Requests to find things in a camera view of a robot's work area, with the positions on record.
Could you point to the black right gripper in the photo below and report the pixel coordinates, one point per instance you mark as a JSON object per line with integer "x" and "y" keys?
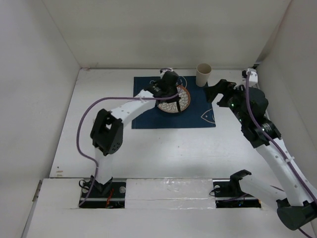
{"x": 223, "y": 86}

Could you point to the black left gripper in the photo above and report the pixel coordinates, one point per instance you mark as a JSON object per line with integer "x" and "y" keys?
{"x": 171, "y": 99}

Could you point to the black table knife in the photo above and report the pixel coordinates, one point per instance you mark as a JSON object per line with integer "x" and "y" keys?
{"x": 178, "y": 104}

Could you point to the floral plate with orange rim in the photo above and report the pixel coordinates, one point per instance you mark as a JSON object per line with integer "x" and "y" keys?
{"x": 184, "y": 102}

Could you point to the beige paper cup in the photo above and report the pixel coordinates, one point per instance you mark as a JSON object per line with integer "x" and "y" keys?
{"x": 203, "y": 72}

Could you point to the dark blue cloth napkin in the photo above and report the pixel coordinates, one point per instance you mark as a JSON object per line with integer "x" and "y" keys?
{"x": 199, "y": 114}

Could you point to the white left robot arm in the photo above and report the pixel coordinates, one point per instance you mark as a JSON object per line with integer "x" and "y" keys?
{"x": 108, "y": 126}

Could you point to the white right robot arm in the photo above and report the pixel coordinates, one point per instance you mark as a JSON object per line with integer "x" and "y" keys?
{"x": 296, "y": 203}

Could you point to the white foam block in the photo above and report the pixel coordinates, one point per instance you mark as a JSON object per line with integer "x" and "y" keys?
{"x": 169, "y": 193}

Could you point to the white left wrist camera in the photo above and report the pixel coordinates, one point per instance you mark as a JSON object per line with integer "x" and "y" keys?
{"x": 164, "y": 70}

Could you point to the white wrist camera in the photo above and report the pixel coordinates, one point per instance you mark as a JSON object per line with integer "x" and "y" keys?
{"x": 253, "y": 79}
{"x": 164, "y": 70}

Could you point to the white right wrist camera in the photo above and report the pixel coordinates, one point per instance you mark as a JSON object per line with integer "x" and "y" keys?
{"x": 253, "y": 79}

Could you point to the aluminium rail right side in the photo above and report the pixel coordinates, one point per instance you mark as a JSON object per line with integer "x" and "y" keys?
{"x": 268, "y": 140}

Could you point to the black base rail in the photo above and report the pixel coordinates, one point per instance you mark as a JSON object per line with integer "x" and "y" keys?
{"x": 115, "y": 199}

